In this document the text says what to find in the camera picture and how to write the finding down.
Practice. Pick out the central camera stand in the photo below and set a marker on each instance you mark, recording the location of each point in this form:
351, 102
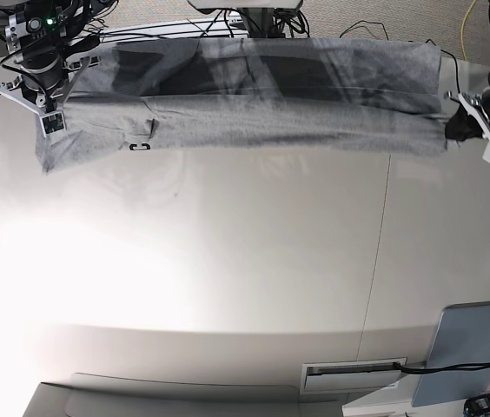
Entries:
260, 18

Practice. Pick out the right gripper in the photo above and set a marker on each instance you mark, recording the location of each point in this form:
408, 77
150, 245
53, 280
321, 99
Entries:
48, 104

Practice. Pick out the white cable tray box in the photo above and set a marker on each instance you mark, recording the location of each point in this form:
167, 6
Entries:
353, 376

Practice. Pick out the grey laptop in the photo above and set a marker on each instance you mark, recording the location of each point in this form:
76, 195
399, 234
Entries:
462, 336

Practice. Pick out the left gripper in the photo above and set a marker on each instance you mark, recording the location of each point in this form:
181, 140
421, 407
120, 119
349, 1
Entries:
488, 117

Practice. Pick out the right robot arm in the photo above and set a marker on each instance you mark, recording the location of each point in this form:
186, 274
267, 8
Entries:
41, 37

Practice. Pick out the grey T-shirt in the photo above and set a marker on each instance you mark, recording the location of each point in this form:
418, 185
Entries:
348, 94

